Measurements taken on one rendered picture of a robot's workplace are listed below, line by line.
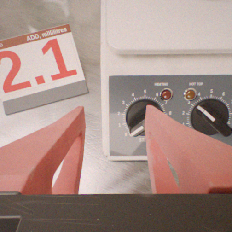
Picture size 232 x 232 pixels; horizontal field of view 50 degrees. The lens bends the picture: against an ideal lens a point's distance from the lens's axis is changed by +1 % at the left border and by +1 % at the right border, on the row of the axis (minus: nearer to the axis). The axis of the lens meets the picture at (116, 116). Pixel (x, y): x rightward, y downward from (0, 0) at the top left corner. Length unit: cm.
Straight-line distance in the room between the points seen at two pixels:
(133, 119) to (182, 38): 7
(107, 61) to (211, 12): 9
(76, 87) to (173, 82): 11
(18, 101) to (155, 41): 16
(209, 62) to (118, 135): 10
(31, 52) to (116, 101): 11
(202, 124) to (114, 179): 10
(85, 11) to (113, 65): 13
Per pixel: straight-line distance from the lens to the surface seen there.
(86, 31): 30
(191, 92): 21
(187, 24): 21
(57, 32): 26
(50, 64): 27
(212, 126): 22
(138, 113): 21
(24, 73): 27
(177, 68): 21
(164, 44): 20
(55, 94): 27
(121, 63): 21
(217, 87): 22
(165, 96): 21
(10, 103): 28
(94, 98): 27
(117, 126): 22
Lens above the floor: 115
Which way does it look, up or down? 76 degrees down
